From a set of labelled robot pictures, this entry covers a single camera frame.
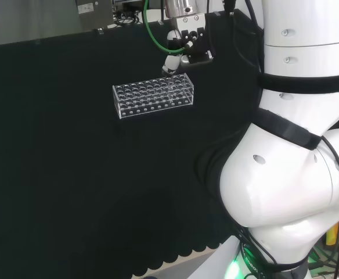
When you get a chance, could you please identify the black bench cloth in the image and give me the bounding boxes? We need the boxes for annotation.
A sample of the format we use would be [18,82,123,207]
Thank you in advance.
[0,8,265,278]

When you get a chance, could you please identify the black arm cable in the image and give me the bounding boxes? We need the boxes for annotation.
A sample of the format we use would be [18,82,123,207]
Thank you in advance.
[223,0,264,73]

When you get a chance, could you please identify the clear acrylic test tube rack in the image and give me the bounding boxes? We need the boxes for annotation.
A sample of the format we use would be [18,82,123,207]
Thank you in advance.
[112,73,194,120]

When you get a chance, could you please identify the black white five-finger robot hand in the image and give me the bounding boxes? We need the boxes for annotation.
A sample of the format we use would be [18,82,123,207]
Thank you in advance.
[161,16,215,78]

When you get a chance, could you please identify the coiled black cables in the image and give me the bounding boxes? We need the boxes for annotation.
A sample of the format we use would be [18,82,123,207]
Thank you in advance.
[113,10,143,27]

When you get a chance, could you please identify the grey metal cabinet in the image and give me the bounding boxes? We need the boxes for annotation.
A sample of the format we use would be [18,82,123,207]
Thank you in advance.
[75,0,114,32]

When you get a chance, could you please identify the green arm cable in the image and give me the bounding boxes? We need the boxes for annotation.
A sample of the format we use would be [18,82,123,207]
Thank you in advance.
[143,0,185,55]

